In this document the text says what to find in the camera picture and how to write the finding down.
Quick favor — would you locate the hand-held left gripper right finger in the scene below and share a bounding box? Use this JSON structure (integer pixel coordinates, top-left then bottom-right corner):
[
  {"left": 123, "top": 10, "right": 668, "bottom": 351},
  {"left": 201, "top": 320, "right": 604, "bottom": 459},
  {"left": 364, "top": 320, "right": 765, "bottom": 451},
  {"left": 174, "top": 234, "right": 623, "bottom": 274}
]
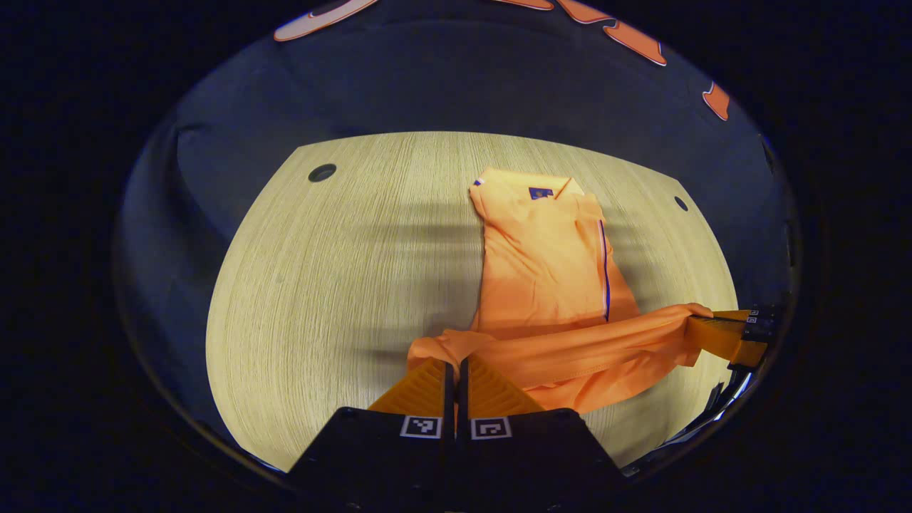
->
[{"left": 457, "top": 355, "right": 625, "bottom": 501}]

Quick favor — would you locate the orange T-shirt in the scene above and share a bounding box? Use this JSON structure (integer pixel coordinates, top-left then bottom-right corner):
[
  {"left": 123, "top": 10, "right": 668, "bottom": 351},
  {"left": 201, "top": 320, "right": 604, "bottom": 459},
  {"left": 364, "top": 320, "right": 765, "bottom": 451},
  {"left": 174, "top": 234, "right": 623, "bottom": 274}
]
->
[{"left": 408, "top": 167, "right": 715, "bottom": 415}]

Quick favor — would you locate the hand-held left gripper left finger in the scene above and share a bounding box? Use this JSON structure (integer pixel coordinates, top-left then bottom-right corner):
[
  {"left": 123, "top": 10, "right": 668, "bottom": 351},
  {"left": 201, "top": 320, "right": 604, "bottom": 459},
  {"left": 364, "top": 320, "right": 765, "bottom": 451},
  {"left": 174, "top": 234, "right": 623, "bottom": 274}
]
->
[{"left": 289, "top": 356, "right": 457, "bottom": 501}]

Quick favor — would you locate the black backdrop cloth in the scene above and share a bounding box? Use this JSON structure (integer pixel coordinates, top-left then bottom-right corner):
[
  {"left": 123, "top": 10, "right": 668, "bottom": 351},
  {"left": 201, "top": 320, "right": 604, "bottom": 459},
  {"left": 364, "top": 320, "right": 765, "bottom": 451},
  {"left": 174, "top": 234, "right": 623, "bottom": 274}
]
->
[{"left": 114, "top": 0, "right": 802, "bottom": 457}]

